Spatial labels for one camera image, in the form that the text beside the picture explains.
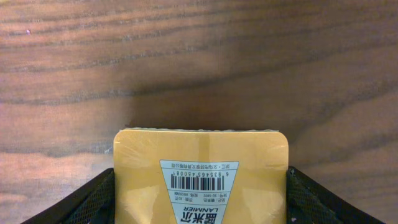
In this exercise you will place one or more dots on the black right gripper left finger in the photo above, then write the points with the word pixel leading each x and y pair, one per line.
pixel 93 203

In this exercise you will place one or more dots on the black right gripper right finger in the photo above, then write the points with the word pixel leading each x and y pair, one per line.
pixel 310 202

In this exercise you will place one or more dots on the yellow sticky note pad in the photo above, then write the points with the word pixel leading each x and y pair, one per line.
pixel 208 177

